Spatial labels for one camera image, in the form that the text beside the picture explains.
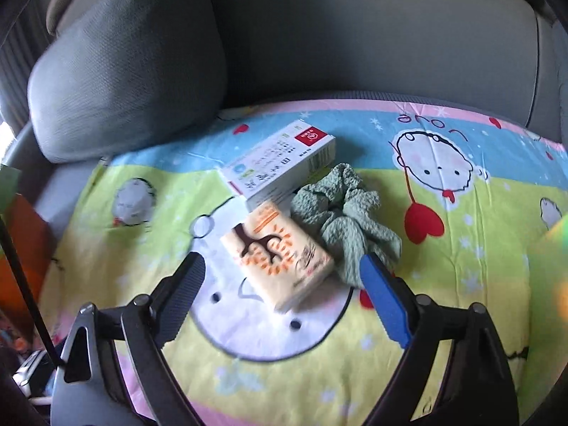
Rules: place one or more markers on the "orange tree tissue pack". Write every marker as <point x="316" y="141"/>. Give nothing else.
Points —
<point x="280" y="261"/>

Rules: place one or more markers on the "green knitted scrunchie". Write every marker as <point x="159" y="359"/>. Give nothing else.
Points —
<point x="340" y="213"/>

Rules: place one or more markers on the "grey square cushion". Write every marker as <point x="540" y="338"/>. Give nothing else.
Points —
<point x="122" y="75"/>

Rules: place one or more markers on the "white red medicine box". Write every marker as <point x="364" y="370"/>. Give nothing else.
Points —
<point x="280" y="164"/>

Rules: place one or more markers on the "colourful cartoon bed sheet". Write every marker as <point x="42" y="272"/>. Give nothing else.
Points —
<point x="282" y="201"/>

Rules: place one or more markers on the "grey sofa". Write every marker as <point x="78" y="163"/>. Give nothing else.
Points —
<point x="504" y="57"/>

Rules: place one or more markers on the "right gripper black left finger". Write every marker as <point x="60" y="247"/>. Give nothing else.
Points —
<point x="173" y="298"/>

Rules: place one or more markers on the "orange green box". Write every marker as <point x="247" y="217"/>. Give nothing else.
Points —
<point x="33" y="241"/>

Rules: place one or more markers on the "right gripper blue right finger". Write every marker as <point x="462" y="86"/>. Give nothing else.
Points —
<point x="394" y="302"/>

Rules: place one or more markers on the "green white cardboard box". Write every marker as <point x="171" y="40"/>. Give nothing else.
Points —
<point x="547" y="356"/>

